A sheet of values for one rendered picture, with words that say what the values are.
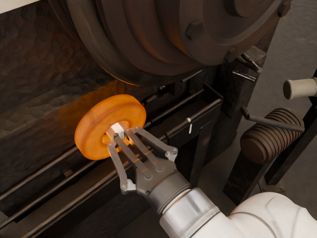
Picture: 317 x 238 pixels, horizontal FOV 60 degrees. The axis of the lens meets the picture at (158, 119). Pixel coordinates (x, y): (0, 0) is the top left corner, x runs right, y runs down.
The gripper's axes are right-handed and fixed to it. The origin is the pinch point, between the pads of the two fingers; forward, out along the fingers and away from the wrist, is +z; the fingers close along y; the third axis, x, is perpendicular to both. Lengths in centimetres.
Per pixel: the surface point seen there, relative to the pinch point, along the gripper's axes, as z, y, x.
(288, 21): 54, 194, -87
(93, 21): -1.7, -0.5, 25.1
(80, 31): -1.7, -2.4, 24.4
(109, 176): -3.4, -4.6, -13.4
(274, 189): -28, 65, -82
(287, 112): -14, 60, -30
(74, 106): 6.9, -4.1, 2.0
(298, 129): -21, 54, -27
